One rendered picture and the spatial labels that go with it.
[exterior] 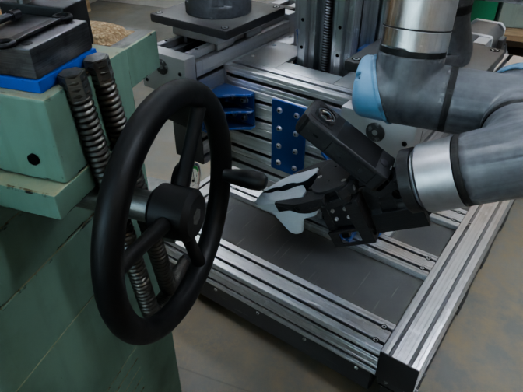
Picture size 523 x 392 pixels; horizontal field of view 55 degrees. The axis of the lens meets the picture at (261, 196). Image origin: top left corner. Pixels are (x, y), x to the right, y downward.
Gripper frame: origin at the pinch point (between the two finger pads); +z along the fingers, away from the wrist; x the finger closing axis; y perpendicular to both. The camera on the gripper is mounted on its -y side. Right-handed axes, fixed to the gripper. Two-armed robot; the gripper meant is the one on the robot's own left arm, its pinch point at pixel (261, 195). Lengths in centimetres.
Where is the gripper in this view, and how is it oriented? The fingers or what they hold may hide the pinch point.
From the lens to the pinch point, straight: 64.4
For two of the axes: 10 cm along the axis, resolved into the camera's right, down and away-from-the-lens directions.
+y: 4.6, 7.9, 4.0
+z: -8.0, 1.8, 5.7
